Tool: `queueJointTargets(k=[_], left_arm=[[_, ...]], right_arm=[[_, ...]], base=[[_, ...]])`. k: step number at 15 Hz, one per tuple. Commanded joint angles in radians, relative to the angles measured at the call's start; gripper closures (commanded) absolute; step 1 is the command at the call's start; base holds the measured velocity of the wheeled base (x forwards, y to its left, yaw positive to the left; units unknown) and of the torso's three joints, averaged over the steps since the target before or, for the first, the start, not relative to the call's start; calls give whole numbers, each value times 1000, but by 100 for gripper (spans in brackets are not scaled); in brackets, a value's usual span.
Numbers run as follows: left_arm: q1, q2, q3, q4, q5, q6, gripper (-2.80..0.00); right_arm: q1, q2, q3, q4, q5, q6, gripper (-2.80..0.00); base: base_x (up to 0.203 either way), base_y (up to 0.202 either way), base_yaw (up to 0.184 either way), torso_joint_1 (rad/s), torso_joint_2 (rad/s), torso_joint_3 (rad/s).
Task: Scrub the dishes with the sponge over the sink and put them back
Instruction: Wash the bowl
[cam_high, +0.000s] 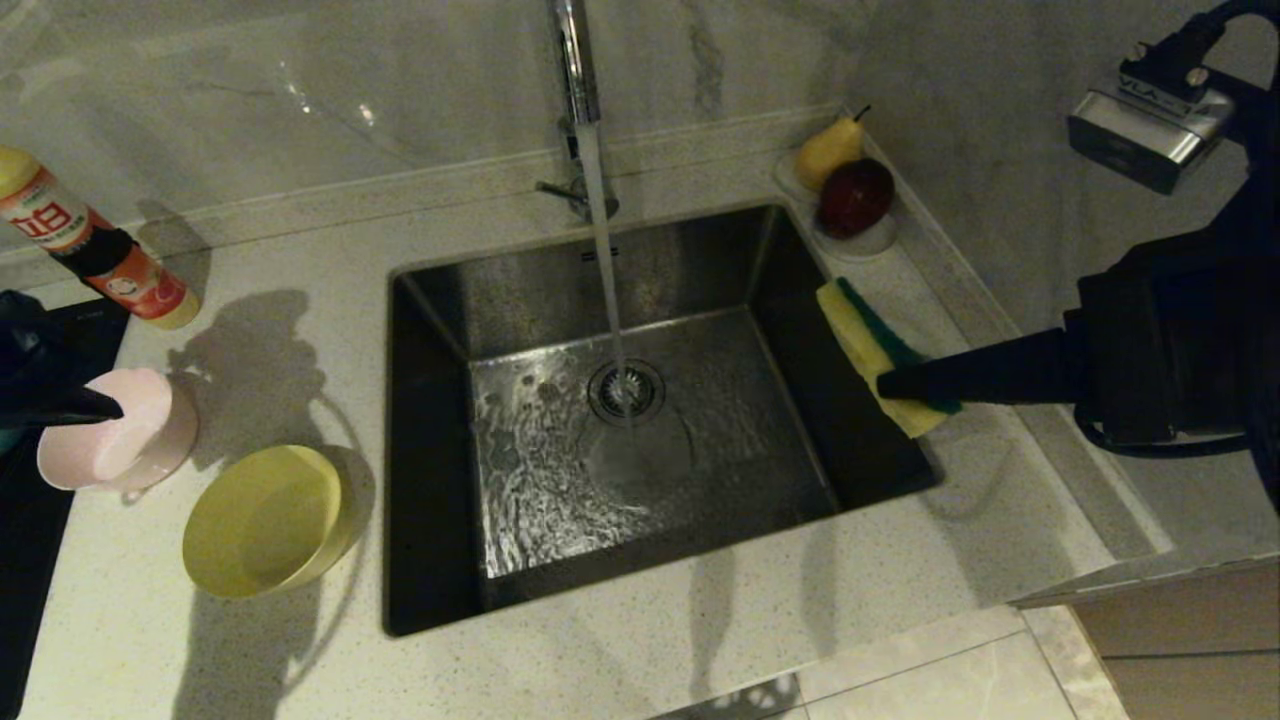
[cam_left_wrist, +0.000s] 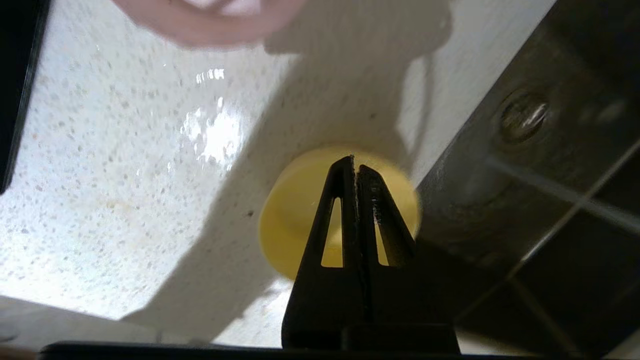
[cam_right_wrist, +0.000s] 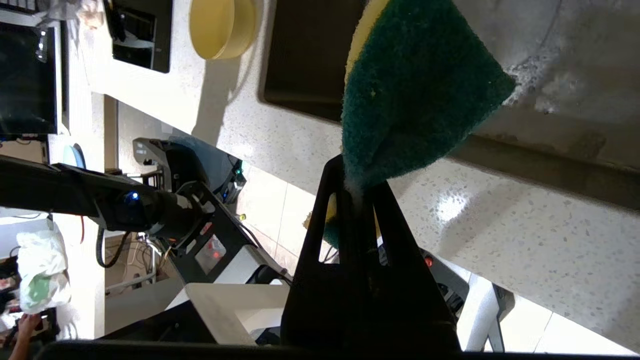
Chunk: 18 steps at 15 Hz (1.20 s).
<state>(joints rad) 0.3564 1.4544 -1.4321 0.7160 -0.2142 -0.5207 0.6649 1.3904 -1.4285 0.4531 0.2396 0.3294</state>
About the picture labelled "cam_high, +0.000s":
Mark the yellow pear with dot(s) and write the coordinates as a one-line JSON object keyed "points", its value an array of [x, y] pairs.
{"points": [[825, 155]]}

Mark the chrome faucet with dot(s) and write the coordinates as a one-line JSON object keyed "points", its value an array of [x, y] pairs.
{"points": [[578, 70]]}

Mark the light wood cabinet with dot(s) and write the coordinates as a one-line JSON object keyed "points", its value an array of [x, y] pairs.
{"points": [[1200, 650]]}

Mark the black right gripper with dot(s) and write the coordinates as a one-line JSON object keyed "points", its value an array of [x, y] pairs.
{"points": [[1180, 340]]}

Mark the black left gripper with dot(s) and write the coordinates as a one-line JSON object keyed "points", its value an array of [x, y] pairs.
{"points": [[30, 345]]}

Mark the yellow plastic bowl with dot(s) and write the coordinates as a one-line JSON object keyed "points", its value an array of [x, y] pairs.
{"points": [[260, 525]]}

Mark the stainless steel sink basin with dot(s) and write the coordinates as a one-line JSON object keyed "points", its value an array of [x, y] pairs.
{"points": [[750, 470]]}

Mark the orange yellow detergent bottle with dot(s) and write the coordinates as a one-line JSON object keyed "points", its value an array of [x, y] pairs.
{"points": [[70, 225]]}

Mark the small white dish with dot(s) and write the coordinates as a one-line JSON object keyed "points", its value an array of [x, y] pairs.
{"points": [[786, 178], [870, 247]]}

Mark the green and yellow sponge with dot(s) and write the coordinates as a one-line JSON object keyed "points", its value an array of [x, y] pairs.
{"points": [[855, 325]]}

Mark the pink plastic bowl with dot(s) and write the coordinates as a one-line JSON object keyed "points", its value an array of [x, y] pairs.
{"points": [[140, 440]]}

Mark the round metal drain strainer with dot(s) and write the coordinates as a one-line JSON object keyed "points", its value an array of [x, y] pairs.
{"points": [[647, 392]]}

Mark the black glass cooktop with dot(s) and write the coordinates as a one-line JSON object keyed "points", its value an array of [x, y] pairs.
{"points": [[30, 600]]}

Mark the dark red apple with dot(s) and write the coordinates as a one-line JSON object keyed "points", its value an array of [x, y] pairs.
{"points": [[855, 198]]}

